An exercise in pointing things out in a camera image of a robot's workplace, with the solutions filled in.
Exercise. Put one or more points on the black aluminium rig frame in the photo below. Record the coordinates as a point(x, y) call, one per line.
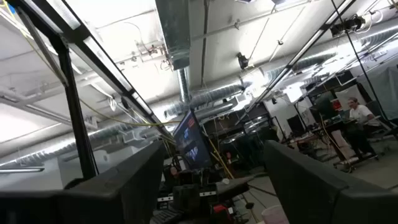
point(74, 124)

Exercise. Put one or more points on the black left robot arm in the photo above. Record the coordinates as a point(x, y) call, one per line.
point(186, 197)

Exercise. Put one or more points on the spiral metal air duct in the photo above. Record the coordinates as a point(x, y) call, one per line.
point(214, 93)

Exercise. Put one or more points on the rectangular metal air duct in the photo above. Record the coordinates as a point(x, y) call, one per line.
point(174, 34)

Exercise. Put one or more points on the black overhead camera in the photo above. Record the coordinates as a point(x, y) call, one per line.
point(346, 25)

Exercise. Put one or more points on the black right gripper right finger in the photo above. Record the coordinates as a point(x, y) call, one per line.
point(317, 199)

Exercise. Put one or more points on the black computer monitor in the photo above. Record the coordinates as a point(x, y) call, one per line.
point(192, 143)

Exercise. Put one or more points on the person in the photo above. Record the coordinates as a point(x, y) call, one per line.
point(360, 119)

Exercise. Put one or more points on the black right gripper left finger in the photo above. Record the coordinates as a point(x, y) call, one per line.
point(102, 199)

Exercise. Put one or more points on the grey tarpaulin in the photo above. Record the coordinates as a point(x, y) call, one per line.
point(384, 90)

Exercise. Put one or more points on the black keyboard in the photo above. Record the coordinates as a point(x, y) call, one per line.
point(164, 216)

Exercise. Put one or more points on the purple ceramic mug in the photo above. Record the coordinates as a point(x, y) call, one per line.
point(274, 216)

